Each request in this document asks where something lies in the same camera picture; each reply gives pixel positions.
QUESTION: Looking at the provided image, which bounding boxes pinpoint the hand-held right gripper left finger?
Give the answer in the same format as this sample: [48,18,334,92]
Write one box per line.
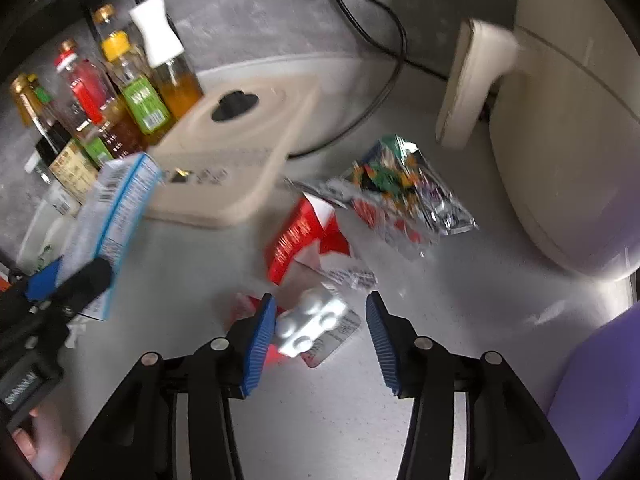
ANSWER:
[60,292,278,480]

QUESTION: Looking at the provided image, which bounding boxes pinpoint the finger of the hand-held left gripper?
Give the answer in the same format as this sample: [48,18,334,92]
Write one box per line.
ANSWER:
[27,256,66,302]
[50,258,113,318]

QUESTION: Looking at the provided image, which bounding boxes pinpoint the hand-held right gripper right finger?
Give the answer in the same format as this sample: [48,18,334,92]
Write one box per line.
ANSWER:
[365,291,581,480]

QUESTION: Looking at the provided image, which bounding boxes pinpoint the red white packet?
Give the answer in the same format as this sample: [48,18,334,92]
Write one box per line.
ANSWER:
[234,291,363,368]

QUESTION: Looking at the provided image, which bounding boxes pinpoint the silver pill blister pack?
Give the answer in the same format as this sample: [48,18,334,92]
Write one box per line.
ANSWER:
[272,285,351,358]

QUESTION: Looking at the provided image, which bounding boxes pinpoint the blue white cardboard box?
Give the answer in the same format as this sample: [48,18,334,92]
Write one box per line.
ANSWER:
[60,152,163,322]

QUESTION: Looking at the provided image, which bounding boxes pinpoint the red white carton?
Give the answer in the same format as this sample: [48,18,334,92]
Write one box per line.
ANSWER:
[267,192,351,286]

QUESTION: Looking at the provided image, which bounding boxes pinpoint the colourful snack packet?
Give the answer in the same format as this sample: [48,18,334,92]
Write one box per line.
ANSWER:
[285,135,478,261]

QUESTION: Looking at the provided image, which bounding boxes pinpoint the purple plastic bucket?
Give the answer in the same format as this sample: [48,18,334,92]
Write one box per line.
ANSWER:
[545,300,640,480]

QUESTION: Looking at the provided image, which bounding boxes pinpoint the person's left hand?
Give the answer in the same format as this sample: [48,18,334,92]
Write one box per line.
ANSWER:
[11,405,77,480]

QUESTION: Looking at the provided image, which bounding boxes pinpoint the white tray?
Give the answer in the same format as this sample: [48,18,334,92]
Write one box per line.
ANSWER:
[15,200,81,276]

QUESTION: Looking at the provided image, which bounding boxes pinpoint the small white cap bottle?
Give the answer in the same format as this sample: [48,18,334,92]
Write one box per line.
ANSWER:
[25,155,82,217]

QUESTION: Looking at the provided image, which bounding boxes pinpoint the cream induction cooker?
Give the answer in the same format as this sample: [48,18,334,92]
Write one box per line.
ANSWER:
[142,72,321,231]

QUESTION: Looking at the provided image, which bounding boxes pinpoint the green label yellow cap bottle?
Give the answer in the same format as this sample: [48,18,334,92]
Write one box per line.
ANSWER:
[100,30,176,146]

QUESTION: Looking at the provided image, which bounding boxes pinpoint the red label oil bottle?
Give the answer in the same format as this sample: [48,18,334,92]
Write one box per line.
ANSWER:
[54,40,151,161]

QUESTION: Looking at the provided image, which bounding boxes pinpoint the white cap oil sprayer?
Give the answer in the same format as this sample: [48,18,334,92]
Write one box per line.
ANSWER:
[129,0,205,121]

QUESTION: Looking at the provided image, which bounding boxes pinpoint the cream air fryer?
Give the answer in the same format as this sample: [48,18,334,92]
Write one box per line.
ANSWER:
[434,0,640,281]

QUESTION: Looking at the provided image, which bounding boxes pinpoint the gold cap clear bottle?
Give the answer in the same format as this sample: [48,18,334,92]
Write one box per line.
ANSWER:
[91,4,131,43]

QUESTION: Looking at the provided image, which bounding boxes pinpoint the black power cable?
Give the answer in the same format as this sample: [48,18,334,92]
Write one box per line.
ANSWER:
[239,0,407,158]
[310,0,451,81]

